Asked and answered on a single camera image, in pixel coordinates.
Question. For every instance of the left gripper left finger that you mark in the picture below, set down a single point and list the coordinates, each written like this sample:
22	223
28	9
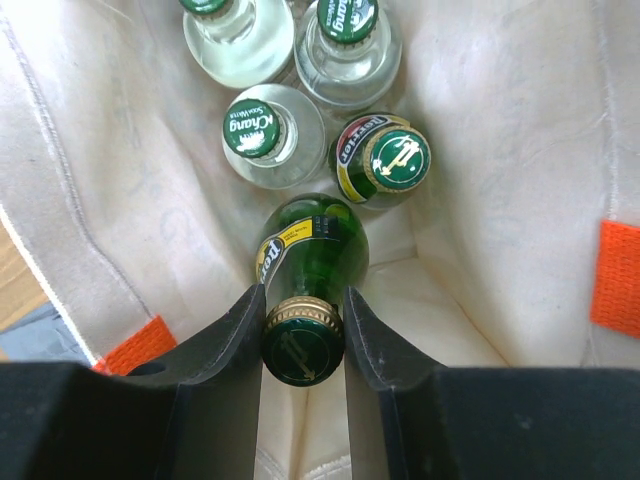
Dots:
191	413

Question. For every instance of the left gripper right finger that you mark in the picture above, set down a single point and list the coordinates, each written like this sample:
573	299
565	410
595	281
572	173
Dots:
410	417

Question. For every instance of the green glass bottle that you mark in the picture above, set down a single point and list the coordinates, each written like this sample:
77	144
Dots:
310	250
378	159

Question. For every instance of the beige canvas bag orange handles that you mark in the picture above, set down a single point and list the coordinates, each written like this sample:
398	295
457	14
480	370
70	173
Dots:
519	250

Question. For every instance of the grey folded cloth left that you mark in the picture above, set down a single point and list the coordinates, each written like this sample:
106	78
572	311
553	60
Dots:
42	335

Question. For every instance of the clear soda water bottle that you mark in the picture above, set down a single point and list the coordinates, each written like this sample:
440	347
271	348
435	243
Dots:
347	52
239	43
274	136

